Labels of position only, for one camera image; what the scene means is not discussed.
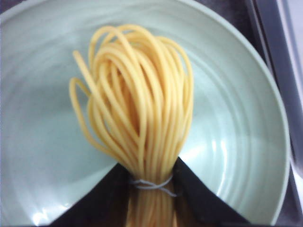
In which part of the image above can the light green round plate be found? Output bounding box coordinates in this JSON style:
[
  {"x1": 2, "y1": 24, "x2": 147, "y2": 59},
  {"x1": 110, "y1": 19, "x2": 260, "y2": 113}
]
[{"x1": 0, "y1": 0, "x2": 290, "y2": 226}]

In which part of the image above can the yellow vermicelli noodle bundle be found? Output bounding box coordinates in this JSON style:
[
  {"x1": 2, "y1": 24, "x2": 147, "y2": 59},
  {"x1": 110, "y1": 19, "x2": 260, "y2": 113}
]
[{"x1": 69, "y1": 24, "x2": 194, "y2": 227}]

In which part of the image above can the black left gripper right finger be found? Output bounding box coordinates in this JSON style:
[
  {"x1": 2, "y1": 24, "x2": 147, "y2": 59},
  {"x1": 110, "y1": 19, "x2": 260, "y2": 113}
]
[{"x1": 173, "y1": 158, "x2": 250, "y2": 227}]

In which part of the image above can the silver digital kitchen scale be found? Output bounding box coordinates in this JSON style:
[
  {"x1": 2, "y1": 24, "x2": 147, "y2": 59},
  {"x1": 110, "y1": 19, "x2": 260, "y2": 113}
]
[{"x1": 245, "y1": 0, "x2": 303, "y2": 227}]

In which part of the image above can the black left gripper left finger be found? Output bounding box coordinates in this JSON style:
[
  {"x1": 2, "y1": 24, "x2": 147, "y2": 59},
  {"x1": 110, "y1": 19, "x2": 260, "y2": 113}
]
[{"x1": 49, "y1": 164, "x2": 129, "y2": 227}]

